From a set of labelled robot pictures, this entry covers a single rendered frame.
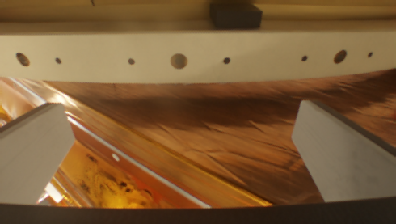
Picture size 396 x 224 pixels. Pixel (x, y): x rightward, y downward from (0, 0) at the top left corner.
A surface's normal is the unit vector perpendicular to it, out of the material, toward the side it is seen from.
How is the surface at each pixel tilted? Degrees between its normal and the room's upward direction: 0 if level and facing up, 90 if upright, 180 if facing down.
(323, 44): 90
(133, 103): 180
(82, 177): 136
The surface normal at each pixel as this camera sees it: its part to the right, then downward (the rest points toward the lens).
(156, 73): 0.00, 0.63
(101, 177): -0.35, -0.22
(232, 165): 0.00, -0.78
